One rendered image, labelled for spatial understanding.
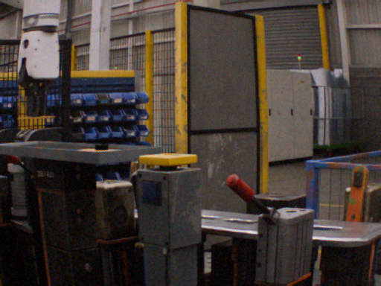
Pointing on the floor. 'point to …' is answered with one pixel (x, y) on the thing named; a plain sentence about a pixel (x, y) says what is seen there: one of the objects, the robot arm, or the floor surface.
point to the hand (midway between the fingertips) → (36, 106)
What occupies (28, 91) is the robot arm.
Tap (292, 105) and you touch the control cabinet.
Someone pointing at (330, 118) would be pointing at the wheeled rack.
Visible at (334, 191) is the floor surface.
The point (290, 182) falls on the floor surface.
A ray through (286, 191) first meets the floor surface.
